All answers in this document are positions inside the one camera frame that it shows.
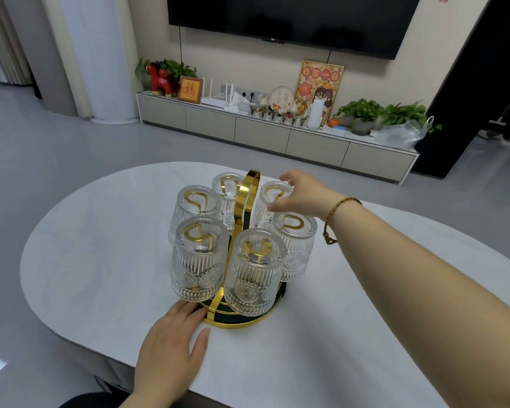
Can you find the clear plastic bag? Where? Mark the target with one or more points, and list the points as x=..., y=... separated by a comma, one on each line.
x=401, y=135

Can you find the grey wall socket panel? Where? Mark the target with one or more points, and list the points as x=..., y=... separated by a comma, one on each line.
x=251, y=94

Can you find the white tissue box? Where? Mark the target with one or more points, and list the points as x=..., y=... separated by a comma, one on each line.
x=239, y=104

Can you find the black flat television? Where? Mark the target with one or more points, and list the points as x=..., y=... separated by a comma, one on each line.
x=289, y=16

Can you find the pale curtain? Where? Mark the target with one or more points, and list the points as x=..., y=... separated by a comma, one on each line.
x=2, y=50

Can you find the leafy green potted plant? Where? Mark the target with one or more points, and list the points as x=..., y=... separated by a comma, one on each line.
x=403, y=113

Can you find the person's left hand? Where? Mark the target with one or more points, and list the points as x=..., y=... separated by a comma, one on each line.
x=165, y=361

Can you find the white cylindrical air conditioner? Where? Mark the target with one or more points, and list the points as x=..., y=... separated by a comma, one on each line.
x=106, y=59

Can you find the wooden framed gold character picture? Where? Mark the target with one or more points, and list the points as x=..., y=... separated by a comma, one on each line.
x=190, y=90

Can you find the red horse figurine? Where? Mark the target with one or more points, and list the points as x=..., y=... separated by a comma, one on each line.
x=159, y=82

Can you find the person's right thumb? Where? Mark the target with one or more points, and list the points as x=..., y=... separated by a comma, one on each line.
x=278, y=205

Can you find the set of embossed clear glasses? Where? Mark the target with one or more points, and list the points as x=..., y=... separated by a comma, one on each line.
x=199, y=259

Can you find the embossed clear tumbler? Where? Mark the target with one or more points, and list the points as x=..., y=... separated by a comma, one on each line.
x=261, y=208

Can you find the person's right forearm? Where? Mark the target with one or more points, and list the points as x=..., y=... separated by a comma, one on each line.
x=429, y=293

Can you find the round embroidered plaque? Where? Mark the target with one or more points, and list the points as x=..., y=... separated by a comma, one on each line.
x=282, y=98

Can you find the person's right hand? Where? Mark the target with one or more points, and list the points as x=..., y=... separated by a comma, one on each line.
x=310, y=197

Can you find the green plant in glass pot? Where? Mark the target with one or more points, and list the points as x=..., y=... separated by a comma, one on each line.
x=361, y=114

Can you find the white router with antennas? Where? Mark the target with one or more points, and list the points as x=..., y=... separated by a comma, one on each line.
x=216, y=101

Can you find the small orange persimmon ornament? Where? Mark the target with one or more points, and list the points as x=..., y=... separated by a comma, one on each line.
x=333, y=122

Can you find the small blue box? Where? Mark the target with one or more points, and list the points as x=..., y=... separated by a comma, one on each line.
x=339, y=130

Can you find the person's left thumb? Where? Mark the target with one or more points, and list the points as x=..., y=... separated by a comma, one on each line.
x=200, y=342

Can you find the row of small figurines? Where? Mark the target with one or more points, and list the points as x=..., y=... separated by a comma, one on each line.
x=276, y=113

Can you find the long grey media cabinet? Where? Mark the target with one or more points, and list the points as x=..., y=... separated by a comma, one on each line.
x=259, y=133

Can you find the small green potted plant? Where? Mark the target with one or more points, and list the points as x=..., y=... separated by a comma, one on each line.
x=182, y=70

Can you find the black chair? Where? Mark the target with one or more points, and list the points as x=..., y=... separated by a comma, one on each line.
x=89, y=401

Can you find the gold metal cup rack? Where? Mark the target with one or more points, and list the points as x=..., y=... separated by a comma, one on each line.
x=244, y=195

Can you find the white paper towel roll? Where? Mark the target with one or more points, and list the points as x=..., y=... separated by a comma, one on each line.
x=316, y=115

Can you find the gold framed cartoon poster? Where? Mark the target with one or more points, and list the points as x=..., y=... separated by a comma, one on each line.
x=318, y=82

